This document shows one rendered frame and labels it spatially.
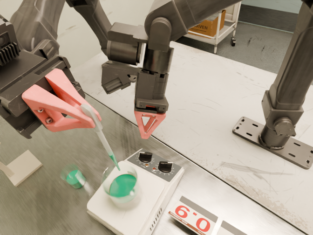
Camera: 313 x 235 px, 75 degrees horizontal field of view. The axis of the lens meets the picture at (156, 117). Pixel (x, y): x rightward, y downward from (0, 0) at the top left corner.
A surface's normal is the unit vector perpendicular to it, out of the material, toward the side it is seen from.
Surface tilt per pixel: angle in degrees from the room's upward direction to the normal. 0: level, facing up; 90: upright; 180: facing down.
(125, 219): 0
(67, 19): 90
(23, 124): 91
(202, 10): 89
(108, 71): 67
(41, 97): 22
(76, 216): 0
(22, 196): 0
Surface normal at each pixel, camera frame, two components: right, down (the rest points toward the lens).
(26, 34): -0.13, -0.36
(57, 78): 0.22, -0.48
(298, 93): -0.12, 0.64
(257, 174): -0.10, -0.66
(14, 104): 0.86, 0.34
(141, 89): 0.11, 0.41
